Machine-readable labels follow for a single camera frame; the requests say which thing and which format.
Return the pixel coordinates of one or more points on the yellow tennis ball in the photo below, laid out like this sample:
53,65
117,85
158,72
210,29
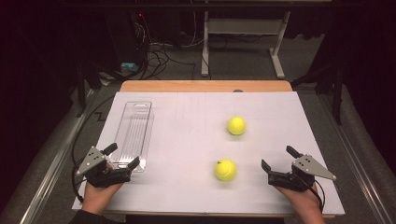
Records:
236,125
225,170

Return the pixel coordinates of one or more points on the white metal stand frame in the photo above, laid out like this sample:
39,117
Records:
246,26

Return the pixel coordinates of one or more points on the black computer tower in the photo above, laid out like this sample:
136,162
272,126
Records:
124,31

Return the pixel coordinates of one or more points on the person's left hand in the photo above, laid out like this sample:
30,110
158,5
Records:
99,197

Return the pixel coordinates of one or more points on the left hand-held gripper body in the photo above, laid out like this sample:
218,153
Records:
93,161

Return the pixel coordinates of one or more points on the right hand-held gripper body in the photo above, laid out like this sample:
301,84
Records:
295,179

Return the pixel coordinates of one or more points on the person's right hand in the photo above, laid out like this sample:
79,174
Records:
300,200

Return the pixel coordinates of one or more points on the clear plastic tray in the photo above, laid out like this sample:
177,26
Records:
134,130

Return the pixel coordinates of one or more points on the wooden table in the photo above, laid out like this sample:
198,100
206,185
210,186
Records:
202,86

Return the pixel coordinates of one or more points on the aluminium rail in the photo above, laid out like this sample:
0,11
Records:
53,168
356,165

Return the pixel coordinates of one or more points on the small blue box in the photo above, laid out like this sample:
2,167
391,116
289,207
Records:
129,66

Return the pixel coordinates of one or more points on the black metal stand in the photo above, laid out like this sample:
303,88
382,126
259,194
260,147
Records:
81,90
337,93

